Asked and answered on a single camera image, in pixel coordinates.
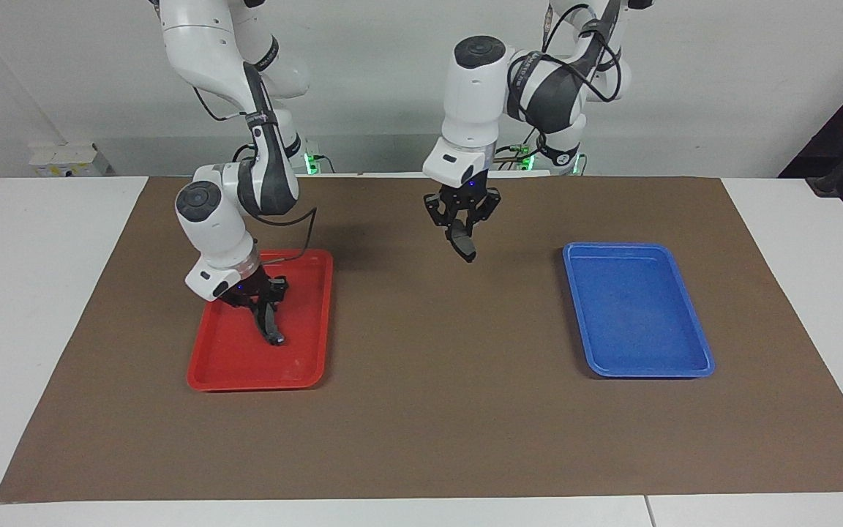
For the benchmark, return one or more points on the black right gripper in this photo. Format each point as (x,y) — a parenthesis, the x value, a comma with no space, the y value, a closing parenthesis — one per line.
(257,290)

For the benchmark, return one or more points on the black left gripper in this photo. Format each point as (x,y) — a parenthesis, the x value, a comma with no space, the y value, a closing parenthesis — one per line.
(463,197)

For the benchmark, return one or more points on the grey brake pad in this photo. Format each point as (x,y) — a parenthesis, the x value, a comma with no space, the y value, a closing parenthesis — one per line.
(465,249)

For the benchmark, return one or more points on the curved brake shoe white rib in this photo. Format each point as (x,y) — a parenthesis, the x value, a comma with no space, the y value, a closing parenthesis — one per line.
(276,338)

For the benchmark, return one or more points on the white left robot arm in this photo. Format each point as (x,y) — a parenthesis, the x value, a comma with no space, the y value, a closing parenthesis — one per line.
(474,95)

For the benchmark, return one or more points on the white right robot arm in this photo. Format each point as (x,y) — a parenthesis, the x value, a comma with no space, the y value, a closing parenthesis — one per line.
(209,216)

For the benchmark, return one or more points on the red plastic tray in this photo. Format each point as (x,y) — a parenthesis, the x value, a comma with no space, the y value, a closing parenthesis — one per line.
(231,359)

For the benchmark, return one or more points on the green lit connector block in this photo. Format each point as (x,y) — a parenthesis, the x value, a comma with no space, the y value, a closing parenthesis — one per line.
(311,162)
(518,152)

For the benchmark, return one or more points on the brown table mat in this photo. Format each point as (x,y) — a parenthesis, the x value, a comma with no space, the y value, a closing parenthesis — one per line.
(421,417)

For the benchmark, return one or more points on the blue plastic tray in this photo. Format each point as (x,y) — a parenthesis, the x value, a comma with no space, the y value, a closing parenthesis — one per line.
(634,315)

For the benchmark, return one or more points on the white wall socket box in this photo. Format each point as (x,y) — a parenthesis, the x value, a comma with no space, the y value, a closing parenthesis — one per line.
(66,159)

